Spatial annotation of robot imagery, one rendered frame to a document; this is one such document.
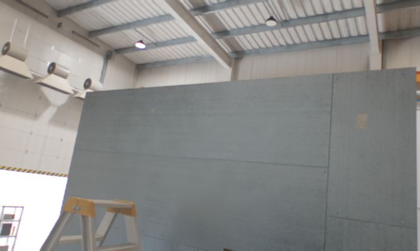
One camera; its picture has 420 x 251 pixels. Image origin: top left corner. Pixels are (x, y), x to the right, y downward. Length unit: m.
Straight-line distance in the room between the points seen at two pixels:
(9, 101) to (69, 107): 2.12
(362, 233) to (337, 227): 0.11
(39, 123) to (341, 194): 11.21
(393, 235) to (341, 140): 0.52
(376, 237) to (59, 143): 11.70
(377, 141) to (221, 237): 1.04
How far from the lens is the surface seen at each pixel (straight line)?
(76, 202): 1.77
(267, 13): 10.43
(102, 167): 2.79
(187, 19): 10.49
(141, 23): 11.97
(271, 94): 2.07
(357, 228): 1.85
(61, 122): 12.73
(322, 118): 1.94
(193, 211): 2.18
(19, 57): 11.26
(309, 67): 11.57
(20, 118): 11.97
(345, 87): 1.97
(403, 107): 1.92
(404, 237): 1.84
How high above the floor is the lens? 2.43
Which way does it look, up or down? 12 degrees up
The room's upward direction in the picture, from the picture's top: 8 degrees clockwise
